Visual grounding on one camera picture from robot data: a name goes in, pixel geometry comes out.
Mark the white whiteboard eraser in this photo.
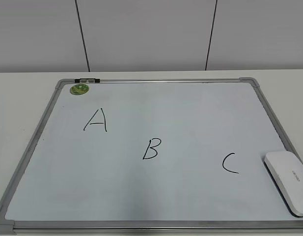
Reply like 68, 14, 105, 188
264, 151, 303, 217

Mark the white magnetic whiteboard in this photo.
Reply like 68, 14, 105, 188
0, 77, 303, 235

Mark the green round magnet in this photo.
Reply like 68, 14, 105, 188
70, 84, 89, 95

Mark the black marker holder clip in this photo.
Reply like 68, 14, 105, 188
74, 78, 100, 83

